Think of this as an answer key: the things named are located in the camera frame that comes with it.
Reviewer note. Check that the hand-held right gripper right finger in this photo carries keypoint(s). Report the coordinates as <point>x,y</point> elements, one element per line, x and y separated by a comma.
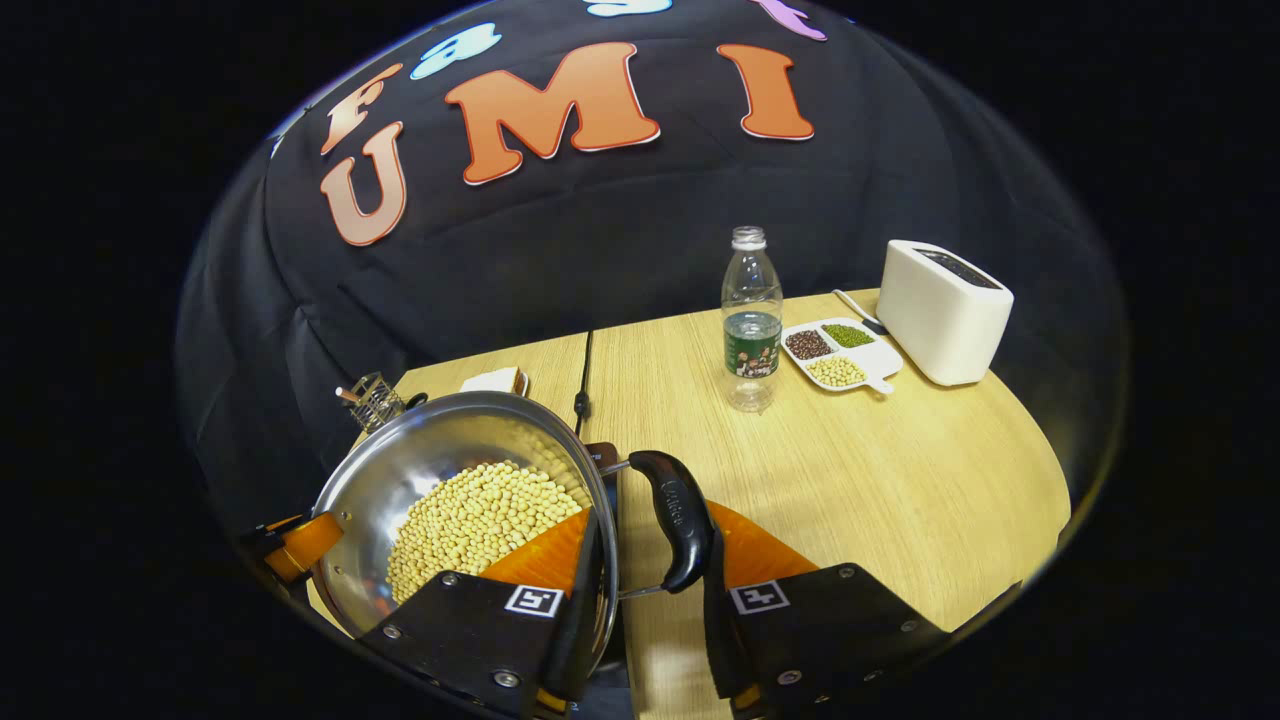
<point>800,630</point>

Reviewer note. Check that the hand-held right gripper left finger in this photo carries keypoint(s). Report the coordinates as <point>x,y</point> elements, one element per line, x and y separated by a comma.
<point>585,600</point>

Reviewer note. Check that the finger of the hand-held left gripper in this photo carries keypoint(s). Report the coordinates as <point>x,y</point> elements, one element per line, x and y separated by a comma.
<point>305,540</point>

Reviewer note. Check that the pile of soybeans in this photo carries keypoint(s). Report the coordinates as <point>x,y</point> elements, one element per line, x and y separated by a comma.
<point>470,520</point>

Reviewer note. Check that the stick in utensil holder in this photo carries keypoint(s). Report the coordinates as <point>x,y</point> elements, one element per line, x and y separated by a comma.
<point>347,393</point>

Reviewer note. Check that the sandwich with lettuce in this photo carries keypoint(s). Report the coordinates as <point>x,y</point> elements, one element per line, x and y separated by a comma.
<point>490,381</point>

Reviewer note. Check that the white divided bean dish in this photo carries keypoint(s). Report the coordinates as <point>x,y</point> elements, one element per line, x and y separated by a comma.
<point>875,358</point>

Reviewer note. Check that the clear plastic water bottle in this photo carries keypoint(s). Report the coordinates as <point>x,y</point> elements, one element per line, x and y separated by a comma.
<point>752,320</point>

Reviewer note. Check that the white toaster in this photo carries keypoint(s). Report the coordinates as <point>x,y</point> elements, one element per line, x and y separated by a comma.
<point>940,320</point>

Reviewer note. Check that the black backdrop cloth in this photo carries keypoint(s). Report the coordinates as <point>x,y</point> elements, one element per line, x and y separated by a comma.
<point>620,230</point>

